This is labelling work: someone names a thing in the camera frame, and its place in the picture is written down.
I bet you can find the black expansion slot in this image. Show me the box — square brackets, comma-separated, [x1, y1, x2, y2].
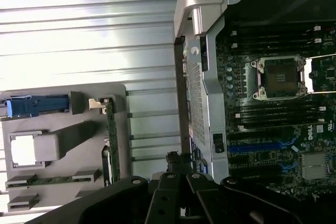
[227, 165, 279, 176]

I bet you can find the blue expansion slot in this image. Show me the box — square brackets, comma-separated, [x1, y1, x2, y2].
[227, 141, 297, 154]

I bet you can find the green RAM stick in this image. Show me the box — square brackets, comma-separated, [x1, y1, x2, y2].
[6, 175, 96, 186]

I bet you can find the silver finned chipset heatsink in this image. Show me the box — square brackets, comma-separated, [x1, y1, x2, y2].
[300, 152, 330, 180]

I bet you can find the grey parts rack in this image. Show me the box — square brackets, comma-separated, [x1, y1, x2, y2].
[0, 83, 130, 212]

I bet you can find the green Dell motherboard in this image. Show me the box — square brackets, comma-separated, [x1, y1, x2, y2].
[217, 22, 336, 202]

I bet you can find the black RAM slot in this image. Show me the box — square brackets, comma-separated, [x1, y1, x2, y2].
[236, 109, 327, 116]
[230, 32, 322, 39]
[235, 115, 326, 122]
[230, 26, 322, 33]
[232, 45, 322, 51]
[231, 38, 322, 45]
[236, 103, 327, 110]
[237, 121, 326, 132]

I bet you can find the square silver CPU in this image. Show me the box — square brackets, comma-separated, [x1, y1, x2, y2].
[10, 134, 36, 167]

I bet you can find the silver grey PC case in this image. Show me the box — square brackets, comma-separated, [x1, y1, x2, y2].
[173, 0, 336, 204]

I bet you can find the silver socket cover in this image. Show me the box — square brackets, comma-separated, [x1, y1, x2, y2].
[303, 54, 336, 94]

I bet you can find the green GPU with silver bracket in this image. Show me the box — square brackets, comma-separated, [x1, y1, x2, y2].
[88, 97, 122, 186]

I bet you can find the CPU socket with metal frame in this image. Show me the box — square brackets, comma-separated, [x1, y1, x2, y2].
[250, 55, 309, 102]

